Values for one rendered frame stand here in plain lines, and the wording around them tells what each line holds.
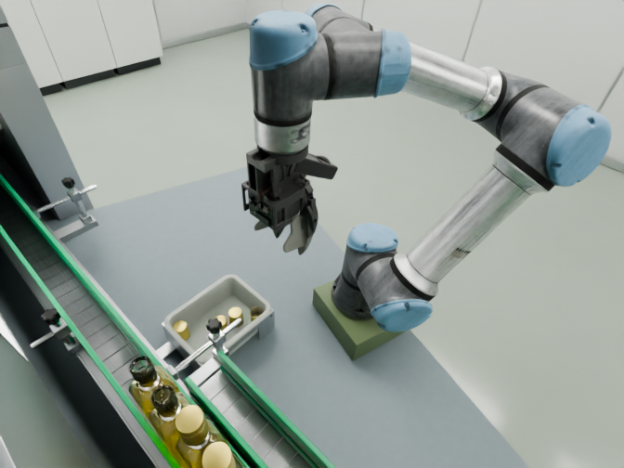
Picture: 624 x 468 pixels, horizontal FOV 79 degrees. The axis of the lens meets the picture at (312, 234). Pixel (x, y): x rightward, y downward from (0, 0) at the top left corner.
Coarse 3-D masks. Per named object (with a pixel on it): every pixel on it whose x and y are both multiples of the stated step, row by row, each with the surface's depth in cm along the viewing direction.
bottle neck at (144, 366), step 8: (136, 360) 53; (144, 360) 54; (136, 368) 54; (144, 368) 55; (152, 368) 54; (136, 376) 52; (144, 376) 53; (152, 376) 54; (144, 384) 54; (152, 384) 55
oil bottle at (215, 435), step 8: (216, 432) 52; (176, 440) 52; (208, 440) 51; (216, 440) 52; (224, 440) 53; (176, 448) 52; (184, 448) 50; (200, 448) 50; (184, 456) 51; (192, 456) 50; (200, 456) 50; (192, 464) 50; (200, 464) 50
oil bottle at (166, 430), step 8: (176, 392) 56; (184, 400) 55; (152, 416) 53; (152, 424) 54; (160, 424) 52; (168, 424) 52; (160, 432) 52; (168, 432) 52; (176, 432) 53; (168, 440) 53; (168, 448) 56; (176, 456) 57; (184, 464) 60
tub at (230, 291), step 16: (208, 288) 100; (224, 288) 104; (240, 288) 103; (192, 304) 97; (208, 304) 102; (224, 304) 105; (240, 304) 105; (256, 304) 100; (176, 320) 95; (192, 320) 100; (256, 320) 94; (176, 336) 89; (192, 336) 98; (240, 336) 91; (192, 352) 87; (208, 352) 95
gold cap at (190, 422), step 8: (184, 408) 47; (192, 408) 47; (200, 408) 47; (176, 416) 46; (184, 416) 47; (192, 416) 47; (200, 416) 47; (176, 424) 46; (184, 424) 46; (192, 424) 46; (200, 424) 46; (208, 424) 50; (184, 432) 45; (192, 432) 45; (200, 432) 47; (208, 432) 49; (184, 440) 48; (192, 440) 47; (200, 440) 48
